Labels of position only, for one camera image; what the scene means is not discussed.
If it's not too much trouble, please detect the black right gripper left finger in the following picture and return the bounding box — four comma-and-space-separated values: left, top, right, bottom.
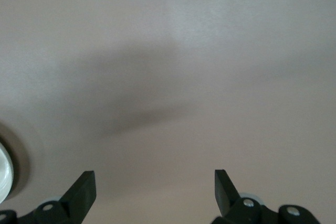
0, 170, 97, 224

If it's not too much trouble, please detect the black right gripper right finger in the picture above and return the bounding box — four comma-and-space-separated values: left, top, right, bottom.
211, 168, 320, 224

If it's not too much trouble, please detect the beige plate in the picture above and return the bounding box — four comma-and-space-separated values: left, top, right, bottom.
0, 141, 14, 205

